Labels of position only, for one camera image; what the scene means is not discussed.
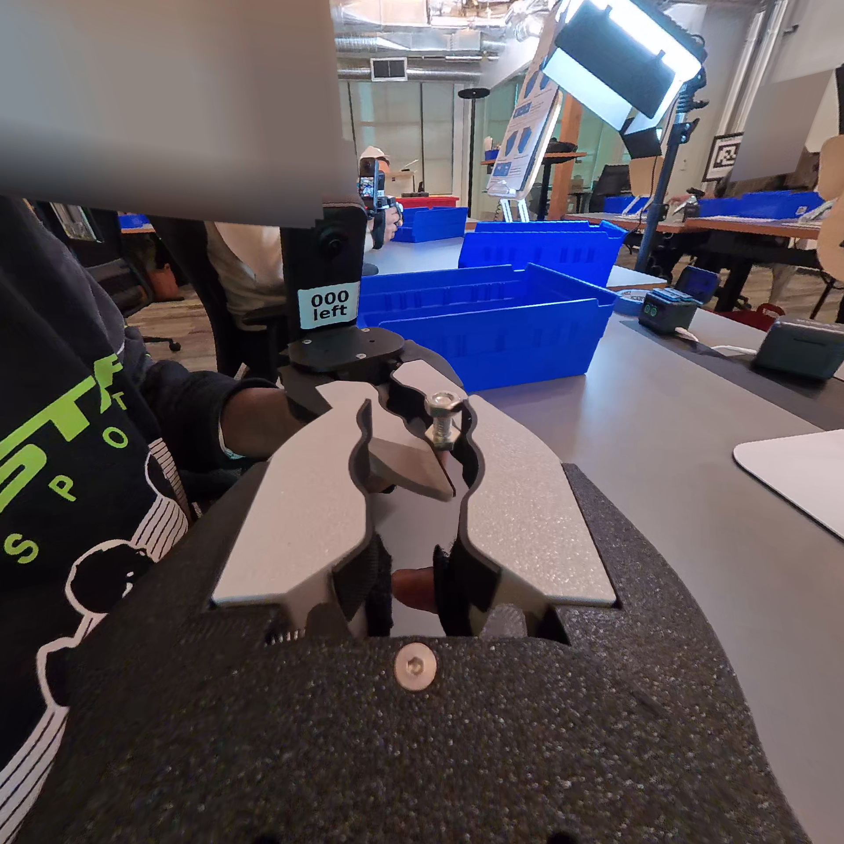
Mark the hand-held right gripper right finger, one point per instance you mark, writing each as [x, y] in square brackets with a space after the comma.
[534, 521]

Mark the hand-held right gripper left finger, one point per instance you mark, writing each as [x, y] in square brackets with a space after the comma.
[297, 514]

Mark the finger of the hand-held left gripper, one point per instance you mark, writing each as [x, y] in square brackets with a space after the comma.
[422, 376]
[409, 461]

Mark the steel hex bolt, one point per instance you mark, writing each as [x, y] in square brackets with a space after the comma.
[445, 403]

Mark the person's left forearm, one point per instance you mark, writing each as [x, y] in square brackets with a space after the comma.
[184, 409]

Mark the person's left hand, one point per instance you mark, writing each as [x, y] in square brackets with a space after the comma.
[257, 422]

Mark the person's right hand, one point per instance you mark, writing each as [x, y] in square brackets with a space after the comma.
[415, 587]

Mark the blue plastic bin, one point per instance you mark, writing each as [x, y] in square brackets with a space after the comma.
[488, 336]
[435, 227]
[540, 250]

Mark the black office chair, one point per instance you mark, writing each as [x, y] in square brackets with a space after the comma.
[198, 297]

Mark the red plastic bin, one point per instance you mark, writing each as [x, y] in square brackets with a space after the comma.
[435, 202]

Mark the blue tape roll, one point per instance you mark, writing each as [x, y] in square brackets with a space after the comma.
[626, 304]

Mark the person's printed black shirt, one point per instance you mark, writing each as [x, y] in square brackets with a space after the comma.
[66, 461]

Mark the black floor lamp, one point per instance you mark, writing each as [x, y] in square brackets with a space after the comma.
[475, 92]

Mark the instruction sheet on stand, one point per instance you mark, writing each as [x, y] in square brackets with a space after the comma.
[524, 145]

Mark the black battery charger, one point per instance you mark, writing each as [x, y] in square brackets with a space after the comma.
[666, 313]

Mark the white display stand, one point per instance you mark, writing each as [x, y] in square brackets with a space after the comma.
[798, 475]

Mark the red bag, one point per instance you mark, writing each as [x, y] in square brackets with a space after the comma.
[770, 311]

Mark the dark grey case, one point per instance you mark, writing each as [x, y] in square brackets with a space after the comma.
[798, 346]

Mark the wood-top desk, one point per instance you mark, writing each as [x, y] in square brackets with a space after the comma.
[725, 226]

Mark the printed marker sign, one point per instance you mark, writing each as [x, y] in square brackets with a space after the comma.
[722, 158]

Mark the studio light panel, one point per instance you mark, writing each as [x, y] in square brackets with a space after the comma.
[620, 59]

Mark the row of small blue bins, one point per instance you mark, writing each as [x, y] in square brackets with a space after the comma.
[758, 204]

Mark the wooden display board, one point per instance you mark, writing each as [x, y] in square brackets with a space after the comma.
[832, 211]

